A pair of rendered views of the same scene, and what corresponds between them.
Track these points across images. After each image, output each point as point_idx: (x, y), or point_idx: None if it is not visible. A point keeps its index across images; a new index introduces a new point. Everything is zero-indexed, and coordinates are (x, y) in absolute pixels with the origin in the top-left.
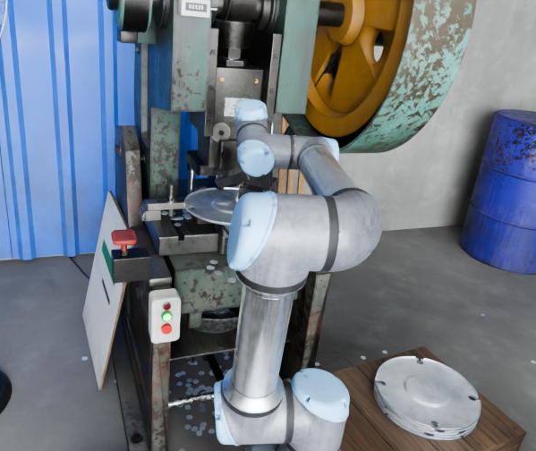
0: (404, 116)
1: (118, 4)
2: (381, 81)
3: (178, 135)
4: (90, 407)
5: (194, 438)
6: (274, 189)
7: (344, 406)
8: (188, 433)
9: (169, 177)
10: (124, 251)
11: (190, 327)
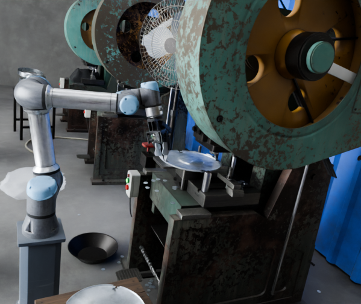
0: (195, 110)
1: None
2: None
3: None
4: None
5: (143, 283)
6: (157, 136)
7: (29, 188)
8: (146, 281)
9: (228, 154)
10: (146, 151)
11: (151, 210)
